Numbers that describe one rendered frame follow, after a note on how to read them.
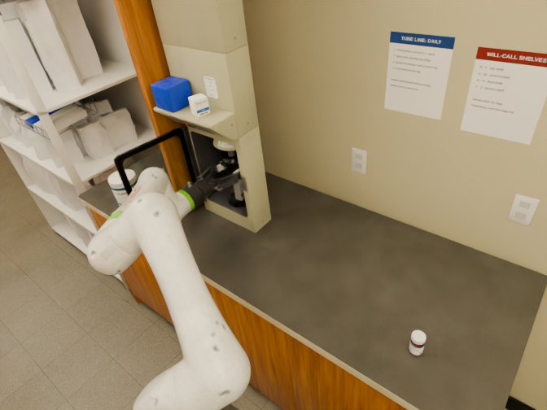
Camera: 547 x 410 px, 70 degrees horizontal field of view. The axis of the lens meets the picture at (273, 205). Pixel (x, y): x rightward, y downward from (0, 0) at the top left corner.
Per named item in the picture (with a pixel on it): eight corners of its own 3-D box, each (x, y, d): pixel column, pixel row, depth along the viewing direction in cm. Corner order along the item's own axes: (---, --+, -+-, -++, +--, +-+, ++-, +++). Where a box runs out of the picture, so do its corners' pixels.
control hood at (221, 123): (181, 119, 160) (175, 96, 154) (239, 138, 142) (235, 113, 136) (159, 131, 153) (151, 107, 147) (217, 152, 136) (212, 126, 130)
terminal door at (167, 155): (202, 203, 184) (181, 126, 159) (145, 237, 169) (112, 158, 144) (201, 202, 184) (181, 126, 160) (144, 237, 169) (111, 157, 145)
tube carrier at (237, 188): (238, 189, 183) (231, 149, 170) (255, 196, 177) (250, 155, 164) (222, 200, 177) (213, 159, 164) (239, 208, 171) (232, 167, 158)
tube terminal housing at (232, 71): (240, 182, 203) (211, 25, 156) (290, 202, 186) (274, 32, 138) (205, 208, 189) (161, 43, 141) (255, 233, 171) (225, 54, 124)
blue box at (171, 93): (177, 98, 152) (171, 75, 147) (194, 102, 147) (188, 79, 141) (156, 107, 146) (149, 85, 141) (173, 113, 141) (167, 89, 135)
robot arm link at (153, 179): (120, 247, 118) (153, 238, 117) (100, 216, 113) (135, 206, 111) (151, 193, 150) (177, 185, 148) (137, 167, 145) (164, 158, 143)
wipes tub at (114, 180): (133, 189, 208) (124, 165, 199) (148, 197, 201) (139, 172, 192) (112, 202, 201) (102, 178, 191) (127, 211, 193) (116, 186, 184)
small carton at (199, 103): (203, 108, 142) (200, 93, 138) (210, 112, 138) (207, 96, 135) (191, 113, 140) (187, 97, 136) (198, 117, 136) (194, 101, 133)
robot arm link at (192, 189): (182, 206, 158) (197, 214, 153) (174, 183, 151) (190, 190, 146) (194, 198, 162) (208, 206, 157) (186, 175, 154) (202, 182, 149)
